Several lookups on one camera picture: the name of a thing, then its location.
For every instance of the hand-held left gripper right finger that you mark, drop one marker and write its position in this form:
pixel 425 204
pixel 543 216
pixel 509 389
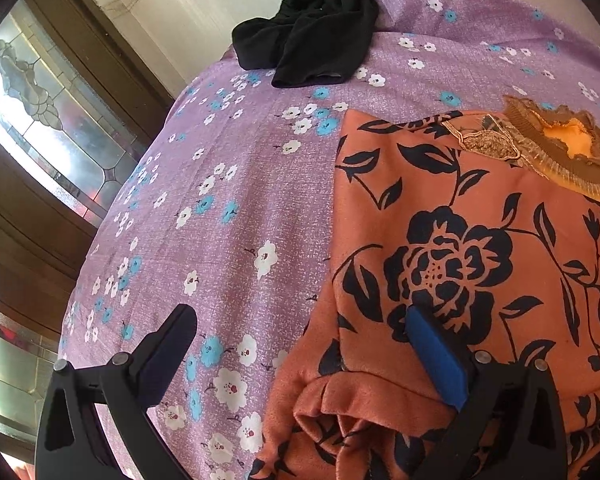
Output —
pixel 437 355

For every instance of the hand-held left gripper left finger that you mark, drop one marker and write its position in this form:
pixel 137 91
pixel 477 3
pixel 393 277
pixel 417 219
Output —
pixel 162 360

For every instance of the orange black floral garment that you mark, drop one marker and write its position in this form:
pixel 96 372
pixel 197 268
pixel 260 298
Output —
pixel 480 210

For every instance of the frosted glass door panel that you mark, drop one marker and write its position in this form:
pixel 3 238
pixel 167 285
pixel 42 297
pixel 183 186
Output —
pixel 10 375

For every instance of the brown wooden door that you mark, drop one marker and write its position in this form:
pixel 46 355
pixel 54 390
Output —
pixel 10 240

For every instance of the purple floral bedsheet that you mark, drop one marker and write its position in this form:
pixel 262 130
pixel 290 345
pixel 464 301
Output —
pixel 280 185

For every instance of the stained glass door panel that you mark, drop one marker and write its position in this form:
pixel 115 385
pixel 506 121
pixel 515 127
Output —
pixel 55 110

